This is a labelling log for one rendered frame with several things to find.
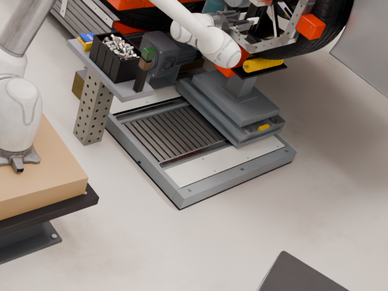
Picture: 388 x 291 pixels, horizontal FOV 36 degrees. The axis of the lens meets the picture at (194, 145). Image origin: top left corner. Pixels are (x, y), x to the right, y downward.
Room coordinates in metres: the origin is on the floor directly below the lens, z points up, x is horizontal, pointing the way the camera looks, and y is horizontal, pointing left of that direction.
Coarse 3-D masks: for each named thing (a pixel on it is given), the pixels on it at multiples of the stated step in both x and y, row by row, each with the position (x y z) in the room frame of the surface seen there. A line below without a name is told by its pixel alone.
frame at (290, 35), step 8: (224, 0) 2.68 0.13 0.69; (304, 0) 2.40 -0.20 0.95; (312, 0) 2.42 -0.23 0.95; (224, 8) 2.68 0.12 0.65; (296, 8) 2.41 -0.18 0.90; (304, 8) 2.39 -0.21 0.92; (296, 16) 2.40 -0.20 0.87; (288, 24) 2.41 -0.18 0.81; (296, 24) 2.39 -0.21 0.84; (232, 32) 2.56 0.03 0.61; (288, 32) 2.41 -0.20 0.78; (296, 32) 2.43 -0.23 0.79; (240, 40) 2.53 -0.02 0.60; (248, 40) 2.52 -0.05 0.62; (272, 40) 2.44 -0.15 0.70; (280, 40) 2.41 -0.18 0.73; (288, 40) 2.39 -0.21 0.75; (248, 48) 2.49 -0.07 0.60; (256, 48) 2.48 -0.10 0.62; (264, 48) 2.45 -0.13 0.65
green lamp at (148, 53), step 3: (144, 48) 2.03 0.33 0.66; (147, 48) 2.03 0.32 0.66; (150, 48) 2.04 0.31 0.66; (144, 51) 2.02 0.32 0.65; (147, 51) 2.02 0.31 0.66; (150, 51) 2.02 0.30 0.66; (153, 51) 2.03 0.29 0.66; (141, 54) 2.03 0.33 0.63; (144, 54) 2.02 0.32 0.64; (147, 54) 2.01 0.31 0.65; (150, 54) 2.02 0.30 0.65; (153, 54) 2.03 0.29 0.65; (144, 57) 2.02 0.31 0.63; (147, 57) 2.01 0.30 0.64; (150, 57) 2.02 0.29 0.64; (153, 57) 2.03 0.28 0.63; (147, 60) 2.01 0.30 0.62
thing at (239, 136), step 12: (204, 72) 2.85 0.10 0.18; (180, 84) 2.70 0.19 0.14; (192, 84) 2.72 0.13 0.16; (192, 96) 2.64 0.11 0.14; (204, 96) 2.66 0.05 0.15; (204, 108) 2.58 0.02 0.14; (216, 108) 2.60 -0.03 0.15; (216, 120) 2.52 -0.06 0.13; (228, 120) 2.54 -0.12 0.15; (264, 120) 2.66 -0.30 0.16; (276, 120) 2.67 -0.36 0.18; (228, 132) 2.47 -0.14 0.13; (240, 132) 2.48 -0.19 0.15; (252, 132) 2.49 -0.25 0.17; (264, 132) 2.58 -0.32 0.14; (276, 132) 2.67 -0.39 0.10; (240, 144) 2.43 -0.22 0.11
